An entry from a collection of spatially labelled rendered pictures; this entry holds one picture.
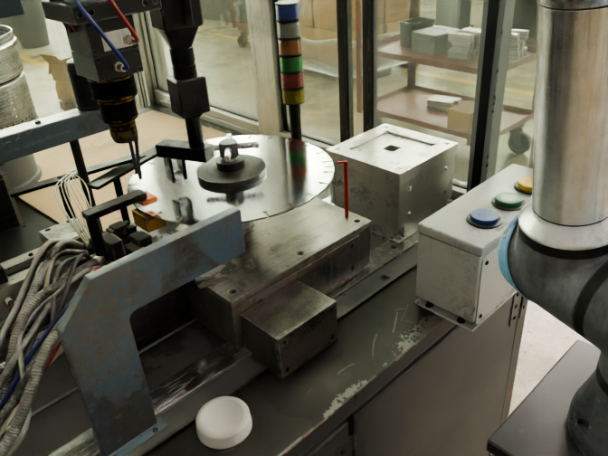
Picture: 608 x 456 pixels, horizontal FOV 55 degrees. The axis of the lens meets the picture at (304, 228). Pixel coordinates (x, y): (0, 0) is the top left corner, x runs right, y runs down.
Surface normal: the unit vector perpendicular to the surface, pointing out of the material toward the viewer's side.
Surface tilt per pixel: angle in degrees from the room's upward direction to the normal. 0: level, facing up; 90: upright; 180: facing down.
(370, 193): 90
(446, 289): 90
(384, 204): 90
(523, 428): 0
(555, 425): 0
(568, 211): 97
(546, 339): 0
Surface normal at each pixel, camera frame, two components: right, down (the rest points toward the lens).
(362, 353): -0.06, -0.86
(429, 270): -0.72, 0.39
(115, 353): 0.70, 0.33
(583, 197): -0.15, 0.58
